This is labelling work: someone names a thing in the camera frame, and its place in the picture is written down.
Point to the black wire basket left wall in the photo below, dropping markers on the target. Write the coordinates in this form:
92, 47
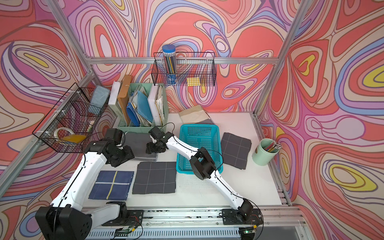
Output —
70, 111

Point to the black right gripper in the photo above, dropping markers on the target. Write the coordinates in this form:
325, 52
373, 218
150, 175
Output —
150, 148

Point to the blue capped pencil tube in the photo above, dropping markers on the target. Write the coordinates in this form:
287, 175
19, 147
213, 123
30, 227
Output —
169, 56

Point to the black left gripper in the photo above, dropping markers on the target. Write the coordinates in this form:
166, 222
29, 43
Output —
129, 154

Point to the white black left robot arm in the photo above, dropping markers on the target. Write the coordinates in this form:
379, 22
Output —
64, 219

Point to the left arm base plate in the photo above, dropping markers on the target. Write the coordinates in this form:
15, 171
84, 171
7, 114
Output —
129, 218

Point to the navy blue cloth yellow stripe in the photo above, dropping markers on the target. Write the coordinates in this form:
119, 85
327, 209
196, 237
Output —
112, 185

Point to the green pen cup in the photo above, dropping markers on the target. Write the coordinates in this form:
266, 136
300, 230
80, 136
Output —
265, 151

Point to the dark grey grid cloth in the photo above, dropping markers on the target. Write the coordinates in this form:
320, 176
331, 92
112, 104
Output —
235, 150
155, 178

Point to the white book in organizer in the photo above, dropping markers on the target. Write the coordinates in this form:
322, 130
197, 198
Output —
113, 101

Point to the brown cardboard folder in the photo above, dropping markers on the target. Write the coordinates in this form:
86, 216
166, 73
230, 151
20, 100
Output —
124, 96

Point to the black wire basket on back wall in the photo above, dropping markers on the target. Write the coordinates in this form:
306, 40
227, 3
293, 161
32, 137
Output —
189, 64

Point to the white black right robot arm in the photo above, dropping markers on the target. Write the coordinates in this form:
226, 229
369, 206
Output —
204, 168

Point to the grey blue sponge cloth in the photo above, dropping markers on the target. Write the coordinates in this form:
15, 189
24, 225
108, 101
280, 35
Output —
99, 98

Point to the grey pillowcase with white lettering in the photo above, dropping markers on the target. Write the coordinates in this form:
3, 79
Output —
138, 143

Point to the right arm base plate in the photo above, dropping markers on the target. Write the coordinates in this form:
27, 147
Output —
232, 217

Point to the blue folder in organizer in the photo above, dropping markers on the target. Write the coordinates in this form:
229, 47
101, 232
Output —
138, 110

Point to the teal plastic basket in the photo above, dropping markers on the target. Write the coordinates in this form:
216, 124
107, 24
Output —
203, 135

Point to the yellow sticky note pad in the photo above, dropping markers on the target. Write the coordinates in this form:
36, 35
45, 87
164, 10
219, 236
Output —
193, 81

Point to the beige and grey folded cloth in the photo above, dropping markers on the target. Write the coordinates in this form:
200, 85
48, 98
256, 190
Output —
195, 115

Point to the mint green file organizer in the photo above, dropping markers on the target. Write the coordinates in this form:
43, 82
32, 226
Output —
158, 105

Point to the yellow notepad in left basket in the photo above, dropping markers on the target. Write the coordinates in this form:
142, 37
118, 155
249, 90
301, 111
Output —
73, 139

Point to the white tape roll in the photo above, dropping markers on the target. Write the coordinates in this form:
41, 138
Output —
63, 133

